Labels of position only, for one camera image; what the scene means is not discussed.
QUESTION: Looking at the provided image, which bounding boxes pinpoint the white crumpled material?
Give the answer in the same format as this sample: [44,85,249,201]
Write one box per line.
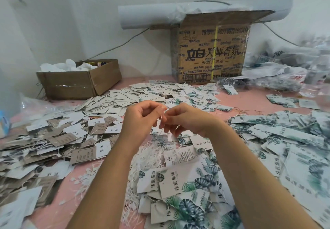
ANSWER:
[40,58,99,72]

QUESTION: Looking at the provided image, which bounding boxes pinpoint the person's right forearm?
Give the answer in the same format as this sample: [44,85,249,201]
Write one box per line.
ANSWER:
[209,126,320,229]

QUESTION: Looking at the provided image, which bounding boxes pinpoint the heap of small tags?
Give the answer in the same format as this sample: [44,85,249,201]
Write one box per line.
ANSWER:
[69,81,234,120]

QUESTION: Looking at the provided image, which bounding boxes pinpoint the pile of brown white tags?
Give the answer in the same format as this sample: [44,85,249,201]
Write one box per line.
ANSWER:
[0,110,127,229]

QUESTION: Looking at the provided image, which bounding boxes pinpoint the clear plastic bag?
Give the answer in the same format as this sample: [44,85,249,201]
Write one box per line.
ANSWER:
[20,93,63,119]

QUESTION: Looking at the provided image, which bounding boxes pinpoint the large printed cardboard box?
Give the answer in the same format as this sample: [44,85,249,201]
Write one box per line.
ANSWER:
[171,11,275,85]

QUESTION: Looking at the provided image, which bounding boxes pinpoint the person's left forearm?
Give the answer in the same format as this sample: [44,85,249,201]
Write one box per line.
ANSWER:
[67,149,145,229]

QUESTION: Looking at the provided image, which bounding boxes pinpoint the person's right hand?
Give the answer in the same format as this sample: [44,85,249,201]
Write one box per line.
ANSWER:
[159,102,228,139]

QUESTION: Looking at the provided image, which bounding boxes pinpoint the black cable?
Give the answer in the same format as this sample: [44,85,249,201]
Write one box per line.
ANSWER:
[85,28,150,61]

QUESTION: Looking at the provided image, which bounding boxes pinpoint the person's left hand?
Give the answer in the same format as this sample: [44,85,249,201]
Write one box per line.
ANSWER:
[118,101,168,155]

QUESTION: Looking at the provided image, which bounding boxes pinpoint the blue tissue pack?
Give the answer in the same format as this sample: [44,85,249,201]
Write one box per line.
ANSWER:
[0,110,11,138]

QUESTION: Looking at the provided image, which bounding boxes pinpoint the small open cardboard box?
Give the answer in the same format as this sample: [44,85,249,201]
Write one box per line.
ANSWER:
[36,58,122,100]

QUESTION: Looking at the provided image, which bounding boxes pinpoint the white roll in plastic wrap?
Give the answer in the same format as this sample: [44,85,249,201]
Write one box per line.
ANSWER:
[118,0,293,30]

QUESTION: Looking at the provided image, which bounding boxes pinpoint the pile of green leaf tags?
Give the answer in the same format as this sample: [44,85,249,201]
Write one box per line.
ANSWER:
[135,110,330,229]

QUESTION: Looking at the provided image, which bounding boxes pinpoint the heap of clear plastic bags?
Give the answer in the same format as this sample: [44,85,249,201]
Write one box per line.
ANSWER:
[242,35,330,98]

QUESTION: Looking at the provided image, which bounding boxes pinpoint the pile of white strings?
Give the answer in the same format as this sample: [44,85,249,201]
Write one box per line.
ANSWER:
[72,139,166,222]

